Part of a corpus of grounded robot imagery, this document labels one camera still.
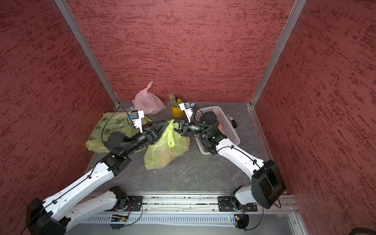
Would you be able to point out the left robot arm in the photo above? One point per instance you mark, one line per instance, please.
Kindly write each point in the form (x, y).
(58, 213)

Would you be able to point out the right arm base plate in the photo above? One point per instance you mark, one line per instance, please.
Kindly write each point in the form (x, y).
(230, 204)

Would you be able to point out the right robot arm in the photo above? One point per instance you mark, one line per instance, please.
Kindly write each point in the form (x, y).
(267, 184)

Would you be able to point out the pink plastic bag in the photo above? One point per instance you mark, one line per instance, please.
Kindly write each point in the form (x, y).
(148, 102)

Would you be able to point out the green avocado print bag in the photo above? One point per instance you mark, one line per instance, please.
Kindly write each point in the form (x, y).
(105, 127)

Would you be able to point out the pencils in cup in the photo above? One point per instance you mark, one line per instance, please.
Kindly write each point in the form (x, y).
(174, 101)

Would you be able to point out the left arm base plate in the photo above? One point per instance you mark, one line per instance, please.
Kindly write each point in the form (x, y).
(129, 203)

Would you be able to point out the small black object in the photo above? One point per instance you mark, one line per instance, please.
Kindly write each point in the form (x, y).
(232, 120)

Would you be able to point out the white plastic basket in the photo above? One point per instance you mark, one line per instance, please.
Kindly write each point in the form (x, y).
(227, 127)

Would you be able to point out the yellow pencil cup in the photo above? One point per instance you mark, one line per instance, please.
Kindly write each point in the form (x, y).
(176, 111)

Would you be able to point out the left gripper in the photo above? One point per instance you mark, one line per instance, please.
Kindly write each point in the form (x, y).
(152, 134)

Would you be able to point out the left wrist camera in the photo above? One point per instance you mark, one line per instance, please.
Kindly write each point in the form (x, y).
(136, 117)

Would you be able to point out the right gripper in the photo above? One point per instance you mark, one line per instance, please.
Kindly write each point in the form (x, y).
(185, 129)

